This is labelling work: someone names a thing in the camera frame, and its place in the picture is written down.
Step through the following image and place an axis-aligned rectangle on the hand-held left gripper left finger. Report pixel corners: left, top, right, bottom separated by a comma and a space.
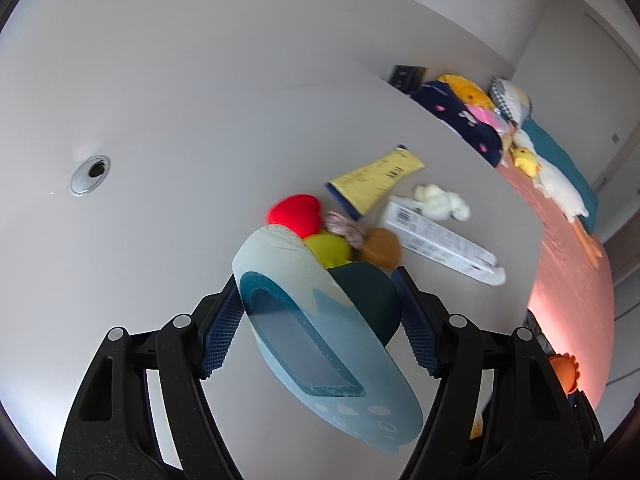
56, 275, 247, 480

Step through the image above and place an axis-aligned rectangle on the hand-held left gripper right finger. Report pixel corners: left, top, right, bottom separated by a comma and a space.
392, 266, 606, 480

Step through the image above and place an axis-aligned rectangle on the brown plush ball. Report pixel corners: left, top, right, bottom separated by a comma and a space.
359, 228, 403, 267

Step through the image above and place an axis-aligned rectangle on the long white carton box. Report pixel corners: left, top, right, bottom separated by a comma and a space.
384, 195, 507, 287

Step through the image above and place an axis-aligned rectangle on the yellow-green plush ball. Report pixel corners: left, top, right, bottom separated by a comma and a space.
303, 232, 353, 269

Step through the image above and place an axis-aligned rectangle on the pink and brown scrunchie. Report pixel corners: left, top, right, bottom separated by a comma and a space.
321, 210, 371, 248

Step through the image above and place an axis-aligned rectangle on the small white plush toy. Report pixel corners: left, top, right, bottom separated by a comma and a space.
412, 184, 472, 222

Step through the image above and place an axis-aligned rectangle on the red heart plush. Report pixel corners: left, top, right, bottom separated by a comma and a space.
264, 194, 322, 239

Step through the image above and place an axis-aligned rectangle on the yellow packet with blue edge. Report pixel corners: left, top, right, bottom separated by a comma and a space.
326, 145, 426, 221

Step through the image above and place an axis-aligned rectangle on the orange scalloped toy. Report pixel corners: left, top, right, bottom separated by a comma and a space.
547, 352, 581, 396

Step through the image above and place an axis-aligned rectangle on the pink bed sheet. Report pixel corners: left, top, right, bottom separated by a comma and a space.
495, 152, 617, 406

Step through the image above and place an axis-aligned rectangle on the small yellow duck plush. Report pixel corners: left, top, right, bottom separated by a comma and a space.
510, 147, 543, 177

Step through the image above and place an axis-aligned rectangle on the white goose plush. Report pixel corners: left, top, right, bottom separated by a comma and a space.
512, 129, 603, 267

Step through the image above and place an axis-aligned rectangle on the navy blanket with pink hearts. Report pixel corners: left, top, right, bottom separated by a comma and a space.
410, 79, 503, 168

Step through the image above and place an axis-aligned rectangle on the teal blanket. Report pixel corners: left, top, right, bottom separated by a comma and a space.
520, 117, 599, 233

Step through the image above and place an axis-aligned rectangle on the pink plush toy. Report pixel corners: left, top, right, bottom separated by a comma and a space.
462, 104, 506, 133

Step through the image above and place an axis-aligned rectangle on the yellow plush pillow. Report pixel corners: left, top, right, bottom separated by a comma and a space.
437, 74, 496, 110

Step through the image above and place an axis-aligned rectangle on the black and white checkered pillow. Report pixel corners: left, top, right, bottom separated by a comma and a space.
489, 76, 532, 126

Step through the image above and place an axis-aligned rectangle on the black box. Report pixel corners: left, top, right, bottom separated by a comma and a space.
389, 64, 427, 90

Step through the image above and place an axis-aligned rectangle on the grey desk cable grommet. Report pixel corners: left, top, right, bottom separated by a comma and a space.
70, 156, 112, 196

